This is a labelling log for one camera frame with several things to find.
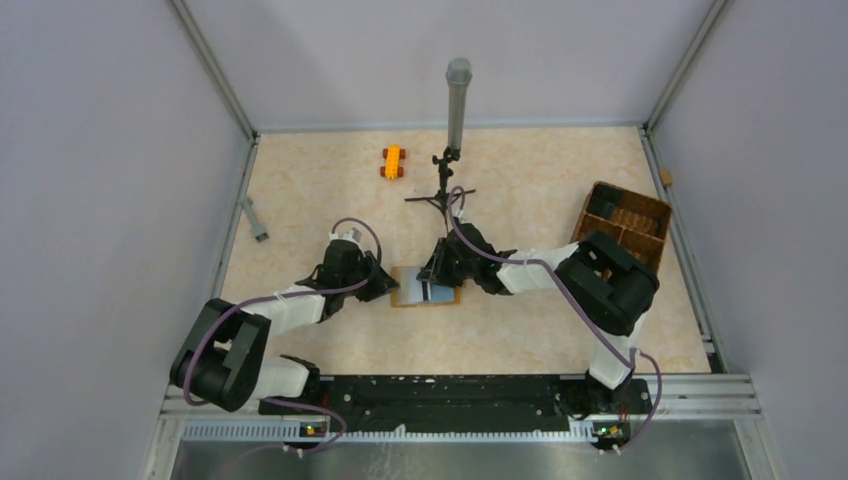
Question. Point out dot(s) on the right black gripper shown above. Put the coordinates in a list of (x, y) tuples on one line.
[(436, 272)]

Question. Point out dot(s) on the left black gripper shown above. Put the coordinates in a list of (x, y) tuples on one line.
[(380, 285)]

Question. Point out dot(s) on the silver card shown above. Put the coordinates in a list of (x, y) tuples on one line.
[(424, 291)]

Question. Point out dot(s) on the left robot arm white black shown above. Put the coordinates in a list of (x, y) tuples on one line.
[(223, 359)]

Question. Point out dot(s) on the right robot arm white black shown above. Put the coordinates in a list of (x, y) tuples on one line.
[(608, 287)]

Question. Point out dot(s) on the black card stack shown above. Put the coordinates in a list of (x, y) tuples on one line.
[(604, 200)]

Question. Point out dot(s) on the orange toy block car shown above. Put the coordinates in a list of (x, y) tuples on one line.
[(393, 156)]

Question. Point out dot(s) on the grey microphone on tripod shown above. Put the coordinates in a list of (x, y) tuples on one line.
[(458, 77)]

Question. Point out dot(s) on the woven wicker divided basket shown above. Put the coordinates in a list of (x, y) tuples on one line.
[(640, 225)]

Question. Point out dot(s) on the small wooden block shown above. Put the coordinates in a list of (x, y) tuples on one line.
[(666, 178)]

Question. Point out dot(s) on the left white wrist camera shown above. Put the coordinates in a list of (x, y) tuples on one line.
[(352, 235)]

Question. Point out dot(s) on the grey metal bracket tool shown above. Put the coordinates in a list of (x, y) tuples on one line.
[(258, 229)]

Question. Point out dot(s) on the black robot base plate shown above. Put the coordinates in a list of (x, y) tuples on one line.
[(463, 403)]

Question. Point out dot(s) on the white slotted cable duct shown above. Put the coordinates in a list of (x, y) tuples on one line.
[(290, 432)]

